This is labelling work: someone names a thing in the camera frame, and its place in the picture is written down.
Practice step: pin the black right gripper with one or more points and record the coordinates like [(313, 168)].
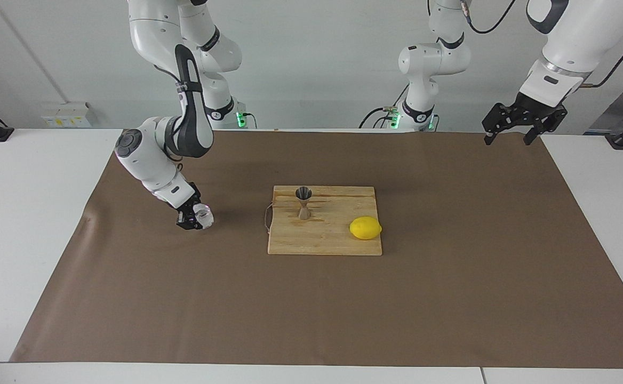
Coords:
[(188, 201)]

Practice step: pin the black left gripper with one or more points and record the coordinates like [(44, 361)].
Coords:
[(530, 109)]

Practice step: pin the clear cut glass cup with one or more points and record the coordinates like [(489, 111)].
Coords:
[(206, 216)]

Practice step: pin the steel double jigger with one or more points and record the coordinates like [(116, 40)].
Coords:
[(304, 205)]

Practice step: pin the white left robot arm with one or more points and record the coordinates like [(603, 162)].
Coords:
[(573, 37)]

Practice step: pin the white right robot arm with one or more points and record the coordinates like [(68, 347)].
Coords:
[(146, 160)]

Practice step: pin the wooden cutting board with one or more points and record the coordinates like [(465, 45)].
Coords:
[(333, 242)]

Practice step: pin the brown paper table mat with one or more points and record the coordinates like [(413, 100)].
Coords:
[(311, 309)]

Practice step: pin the yellow lemon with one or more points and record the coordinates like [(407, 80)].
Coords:
[(365, 228)]

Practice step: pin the white wall outlet box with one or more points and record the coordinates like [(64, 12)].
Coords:
[(66, 114)]

